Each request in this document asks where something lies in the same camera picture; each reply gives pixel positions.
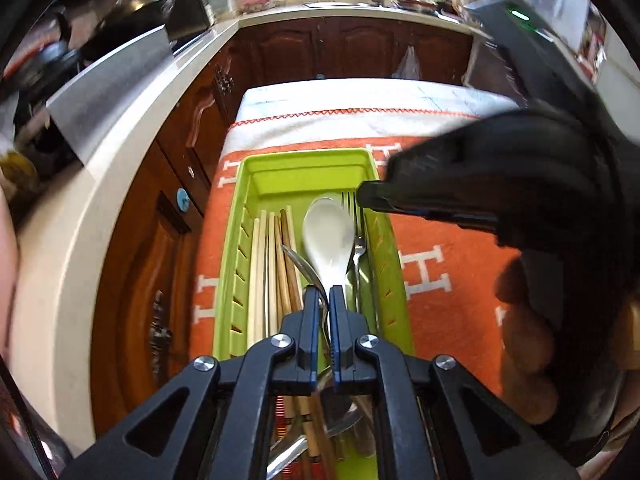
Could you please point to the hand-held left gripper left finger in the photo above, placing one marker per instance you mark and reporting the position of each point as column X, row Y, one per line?
column 312, row 320

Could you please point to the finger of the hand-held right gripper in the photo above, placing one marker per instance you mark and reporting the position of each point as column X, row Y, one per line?
column 500, row 160
column 425, row 205

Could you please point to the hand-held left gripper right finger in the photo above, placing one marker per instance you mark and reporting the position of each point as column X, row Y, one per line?
column 337, row 320

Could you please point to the large metal spoon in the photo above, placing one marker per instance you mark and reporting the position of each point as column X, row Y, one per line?
column 300, row 265

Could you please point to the pale chopstick red bands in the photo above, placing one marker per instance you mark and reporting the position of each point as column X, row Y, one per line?
column 263, row 270
column 273, row 270
column 254, row 280

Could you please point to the long brown wooden chopstick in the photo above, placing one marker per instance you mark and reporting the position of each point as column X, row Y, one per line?
column 284, row 260
column 289, row 230

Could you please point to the metal fork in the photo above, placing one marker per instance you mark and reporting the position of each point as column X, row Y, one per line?
column 359, row 255

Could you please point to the white spoon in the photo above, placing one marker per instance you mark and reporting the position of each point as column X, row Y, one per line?
column 327, row 240

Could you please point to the green plastic utensil tray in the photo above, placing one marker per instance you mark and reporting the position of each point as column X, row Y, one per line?
column 300, row 180

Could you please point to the person's right hand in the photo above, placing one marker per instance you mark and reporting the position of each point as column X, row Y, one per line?
column 525, row 350

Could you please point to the orange patterned blanket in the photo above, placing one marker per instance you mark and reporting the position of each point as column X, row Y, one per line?
column 440, row 340

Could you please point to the hanging clear plastic bag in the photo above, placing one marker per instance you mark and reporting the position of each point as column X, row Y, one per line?
column 407, row 65

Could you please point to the stacked pans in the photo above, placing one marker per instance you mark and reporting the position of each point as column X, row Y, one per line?
column 422, row 4

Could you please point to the brown wooden cabinets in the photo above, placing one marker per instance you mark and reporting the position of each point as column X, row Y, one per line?
column 325, row 50

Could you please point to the steel sink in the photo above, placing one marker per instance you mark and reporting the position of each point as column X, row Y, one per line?
column 340, row 4

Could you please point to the white kitchen counter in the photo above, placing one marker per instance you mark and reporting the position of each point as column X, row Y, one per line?
column 75, row 260

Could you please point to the pink dish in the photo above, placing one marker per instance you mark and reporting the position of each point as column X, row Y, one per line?
column 257, row 3

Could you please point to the dark splash guard panel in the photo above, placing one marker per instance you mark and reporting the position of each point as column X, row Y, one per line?
column 190, row 5

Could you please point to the steel splash guard panel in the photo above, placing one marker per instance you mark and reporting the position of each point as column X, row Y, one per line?
column 110, row 85

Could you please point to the yellow plastic bag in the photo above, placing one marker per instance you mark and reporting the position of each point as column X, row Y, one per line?
column 15, row 175

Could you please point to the black wok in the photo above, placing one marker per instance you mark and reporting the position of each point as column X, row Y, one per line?
column 130, row 15

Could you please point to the black pot red trim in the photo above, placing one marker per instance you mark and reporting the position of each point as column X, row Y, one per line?
column 50, row 65

